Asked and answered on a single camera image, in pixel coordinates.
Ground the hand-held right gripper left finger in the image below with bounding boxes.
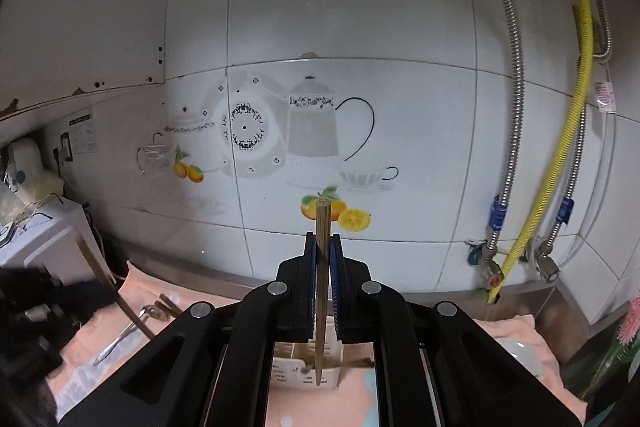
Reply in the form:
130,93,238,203
57,232,318,427

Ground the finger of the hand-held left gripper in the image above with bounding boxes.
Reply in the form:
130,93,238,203
50,279,120,323

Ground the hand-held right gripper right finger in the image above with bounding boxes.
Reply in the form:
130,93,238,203
330,232,586,427

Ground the white plastic utensil holder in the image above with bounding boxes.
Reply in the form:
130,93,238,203
271,341,375,392

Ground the metal spoon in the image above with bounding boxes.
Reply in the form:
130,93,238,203
94,304,157,366

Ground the orange towel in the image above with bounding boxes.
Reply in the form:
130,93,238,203
47,259,588,427

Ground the white box appliance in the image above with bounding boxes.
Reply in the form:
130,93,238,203
0,196,103,280

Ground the white rounded device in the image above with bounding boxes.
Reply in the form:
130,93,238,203
6,138,63,208

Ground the metal pipe valve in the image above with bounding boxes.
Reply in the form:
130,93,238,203
467,237,506,290
532,242,561,283

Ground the green translucent container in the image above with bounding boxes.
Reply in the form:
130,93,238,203
570,329,640,403

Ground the pink paper tag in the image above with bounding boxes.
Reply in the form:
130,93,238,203
594,81,616,114

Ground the printed wall label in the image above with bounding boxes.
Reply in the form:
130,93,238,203
70,111,96,154

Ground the corrugated metal hose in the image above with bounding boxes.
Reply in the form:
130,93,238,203
450,0,526,253
545,0,613,258

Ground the yellow gas hose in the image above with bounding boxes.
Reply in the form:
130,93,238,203
487,0,596,305

